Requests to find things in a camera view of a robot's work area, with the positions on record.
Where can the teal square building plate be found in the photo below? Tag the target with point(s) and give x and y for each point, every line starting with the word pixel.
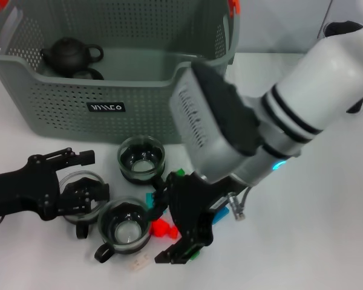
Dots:
pixel 149 200

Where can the grey right wrist camera housing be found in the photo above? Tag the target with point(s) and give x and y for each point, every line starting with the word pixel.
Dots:
pixel 211 121

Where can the translucent white building brick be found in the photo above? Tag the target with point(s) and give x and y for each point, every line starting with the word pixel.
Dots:
pixel 140 262

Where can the small green building brick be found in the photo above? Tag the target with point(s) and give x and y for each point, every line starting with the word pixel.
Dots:
pixel 180 172

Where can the bright red slope brick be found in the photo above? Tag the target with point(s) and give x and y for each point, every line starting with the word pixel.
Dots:
pixel 158 228

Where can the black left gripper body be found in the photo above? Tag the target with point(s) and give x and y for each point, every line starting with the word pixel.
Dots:
pixel 18 190

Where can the small bright red brick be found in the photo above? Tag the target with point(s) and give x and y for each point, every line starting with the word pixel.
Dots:
pixel 174 233

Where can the grey perforated storage bin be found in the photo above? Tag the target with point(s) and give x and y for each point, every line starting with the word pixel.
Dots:
pixel 109 114

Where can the blue square building plate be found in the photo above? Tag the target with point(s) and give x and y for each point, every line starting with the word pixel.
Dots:
pixel 221 216

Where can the green flat building plate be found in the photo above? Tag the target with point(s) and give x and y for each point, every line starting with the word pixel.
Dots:
pixel 196 255

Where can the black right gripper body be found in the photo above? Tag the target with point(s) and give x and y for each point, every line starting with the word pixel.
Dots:
pixel 190 205

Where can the black clay teapot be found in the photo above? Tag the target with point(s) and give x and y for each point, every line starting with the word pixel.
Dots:
pixel 66 56

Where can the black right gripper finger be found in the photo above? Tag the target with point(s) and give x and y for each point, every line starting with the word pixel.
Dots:
pixel 160 202
pixel 178 253

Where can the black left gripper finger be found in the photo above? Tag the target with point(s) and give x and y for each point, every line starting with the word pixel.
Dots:
pixel 78 196
pixel 84 157

